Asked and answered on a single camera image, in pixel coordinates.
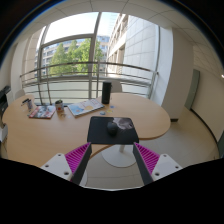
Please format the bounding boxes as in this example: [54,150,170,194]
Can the white cup with pens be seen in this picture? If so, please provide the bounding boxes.
[25,98,34,112]

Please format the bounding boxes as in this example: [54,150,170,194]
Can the white illustrated book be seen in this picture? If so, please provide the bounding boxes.
[67,98,105,118]

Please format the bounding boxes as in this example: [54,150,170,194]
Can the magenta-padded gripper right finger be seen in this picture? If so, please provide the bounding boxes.
[132,141,184,186]

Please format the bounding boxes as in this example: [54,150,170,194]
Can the black computer mouse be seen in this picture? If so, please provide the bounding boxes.
[106,121,119,137]

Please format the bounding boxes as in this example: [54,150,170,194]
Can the black printer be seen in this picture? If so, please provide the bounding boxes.
[0,85,12,114]

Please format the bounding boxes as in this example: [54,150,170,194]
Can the metal balcony railing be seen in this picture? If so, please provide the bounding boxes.
[19,61,158,105]

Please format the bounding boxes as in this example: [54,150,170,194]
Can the white chair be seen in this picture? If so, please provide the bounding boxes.
[13,88,26,100]
[111,81,124,94]

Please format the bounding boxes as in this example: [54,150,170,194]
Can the black printed mouse pad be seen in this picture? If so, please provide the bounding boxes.
[86,115,140,146]

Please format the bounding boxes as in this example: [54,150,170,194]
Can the white table pedestal base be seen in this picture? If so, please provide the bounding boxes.
[101,144,137,169]

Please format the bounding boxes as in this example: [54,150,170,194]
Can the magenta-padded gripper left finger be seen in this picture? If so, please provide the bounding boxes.
[40,142,93,186]

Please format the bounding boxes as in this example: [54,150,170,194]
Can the black cylindrical bottle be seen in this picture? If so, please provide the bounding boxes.
[101,80,113,105]

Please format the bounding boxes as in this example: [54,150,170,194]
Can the white mug with fruit print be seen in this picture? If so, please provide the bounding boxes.
[54,99,65,114]

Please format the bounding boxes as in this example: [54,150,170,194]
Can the red magazine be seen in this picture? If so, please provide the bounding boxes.
[27,104,57,120]

